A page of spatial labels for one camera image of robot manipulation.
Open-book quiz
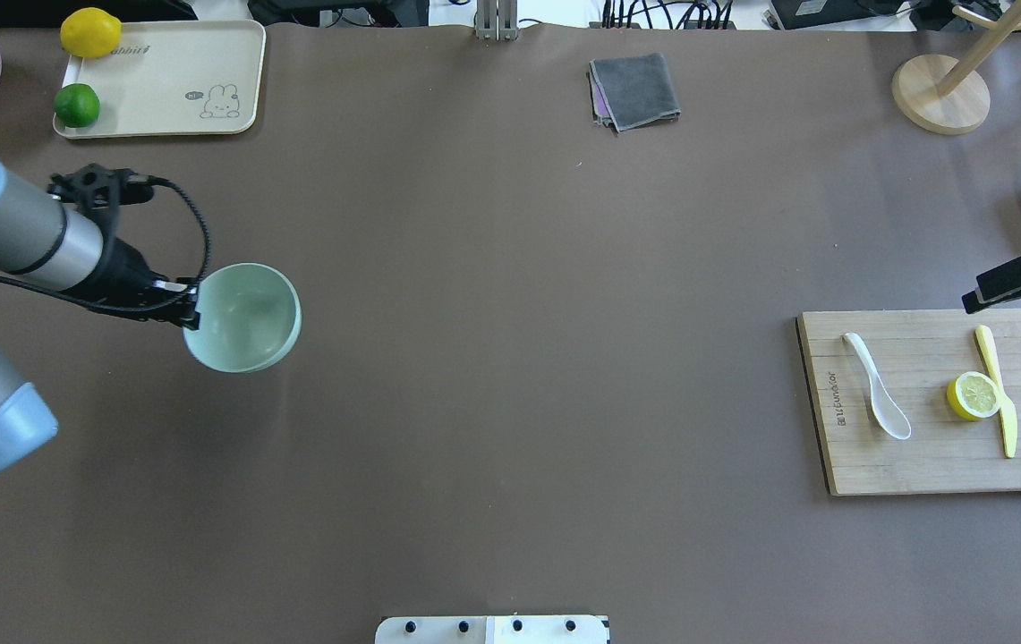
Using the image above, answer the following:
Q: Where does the bamboo cutting board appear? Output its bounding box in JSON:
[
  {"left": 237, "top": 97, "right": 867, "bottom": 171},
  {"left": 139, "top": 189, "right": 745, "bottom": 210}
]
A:
[{"left": 796, "top": 309, "right": 1021, "bottom": 495}]

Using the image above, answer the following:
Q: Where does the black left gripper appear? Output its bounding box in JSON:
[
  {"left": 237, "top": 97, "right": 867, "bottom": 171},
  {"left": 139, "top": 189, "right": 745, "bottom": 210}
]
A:
[{"left": 72, "top": 238, "right": 200, "bottom": 330}]

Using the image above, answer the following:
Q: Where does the whole yellow lemon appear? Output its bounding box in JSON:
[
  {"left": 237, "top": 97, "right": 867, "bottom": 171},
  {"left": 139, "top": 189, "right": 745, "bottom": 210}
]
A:
[{"left": 59, "top": 7, "right": 123, "bottom": 58}]

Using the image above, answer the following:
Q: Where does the wooden mug tree stand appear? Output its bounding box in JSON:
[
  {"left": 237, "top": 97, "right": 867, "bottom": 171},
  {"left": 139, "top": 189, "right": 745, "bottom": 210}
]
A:
[{"left": 891, "top": 1, "right": 1021, "bottom": 136}]

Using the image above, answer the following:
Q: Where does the aluminium frame post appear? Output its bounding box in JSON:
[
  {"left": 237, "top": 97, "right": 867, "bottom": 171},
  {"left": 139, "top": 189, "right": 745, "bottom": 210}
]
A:
[{"left": 474, "top": 0, "right": 519, "bottom": 41}]

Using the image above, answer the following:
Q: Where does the green lime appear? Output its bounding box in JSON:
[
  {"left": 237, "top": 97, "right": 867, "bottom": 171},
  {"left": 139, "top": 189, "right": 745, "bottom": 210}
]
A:
[{"left": 53, "top": 84, "right": 101, "bottom": 128}]

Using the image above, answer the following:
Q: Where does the yellow plastic knife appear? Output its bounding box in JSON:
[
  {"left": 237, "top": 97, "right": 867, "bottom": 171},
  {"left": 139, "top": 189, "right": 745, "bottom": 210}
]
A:
[{"left": 974, "top": 325, "right": 1018, "bottom": 458}]

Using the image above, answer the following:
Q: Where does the beige rabbit tray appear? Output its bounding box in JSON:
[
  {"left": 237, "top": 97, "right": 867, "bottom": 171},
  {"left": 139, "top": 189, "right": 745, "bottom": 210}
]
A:
[{"left": 53, "top": 20, "right": 268, "bottom": 140}]

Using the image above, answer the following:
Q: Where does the black left camera cable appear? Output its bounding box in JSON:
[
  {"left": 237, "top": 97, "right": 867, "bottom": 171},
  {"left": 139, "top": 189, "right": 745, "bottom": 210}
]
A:
[{"left": 0, "top": 175, "right": 213, "bottom": 318}]

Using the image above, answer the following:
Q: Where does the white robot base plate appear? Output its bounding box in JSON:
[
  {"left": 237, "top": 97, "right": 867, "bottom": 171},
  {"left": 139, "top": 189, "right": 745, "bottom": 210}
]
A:
[{"left": 374, "top": 614, "right": 612, "bottom": 643}]

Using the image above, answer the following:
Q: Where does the folded grey cloth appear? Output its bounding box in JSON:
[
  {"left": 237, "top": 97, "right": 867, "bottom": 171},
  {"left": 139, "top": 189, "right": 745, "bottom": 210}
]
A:
[{"left": 587, "top": 52, "right": 682, "bottom": 133}]

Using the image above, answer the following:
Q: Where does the white ceramic spoon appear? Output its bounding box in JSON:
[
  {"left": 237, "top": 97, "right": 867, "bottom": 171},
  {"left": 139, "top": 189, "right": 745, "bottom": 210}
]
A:
[{"left": 842, "top": 333, "right": 914, "bottom": 440}]

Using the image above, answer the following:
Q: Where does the halved lemon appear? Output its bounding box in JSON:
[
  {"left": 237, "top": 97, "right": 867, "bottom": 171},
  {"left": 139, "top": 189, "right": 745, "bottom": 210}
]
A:
[{"left": 945, "top": 371, "right": 1000, "bottom": 422}]

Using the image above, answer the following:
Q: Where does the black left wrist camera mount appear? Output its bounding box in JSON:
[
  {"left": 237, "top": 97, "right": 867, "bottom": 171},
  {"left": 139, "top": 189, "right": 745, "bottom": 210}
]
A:
[{"left": 47, "top": 164, "right": 155, "bottom": 225}]

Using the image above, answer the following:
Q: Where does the light green ceramic bowl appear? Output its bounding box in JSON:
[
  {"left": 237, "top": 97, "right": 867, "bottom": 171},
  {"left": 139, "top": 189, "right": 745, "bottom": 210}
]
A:
[{"left": 183, "top": 262, "right": 302, "bottom": 374}]

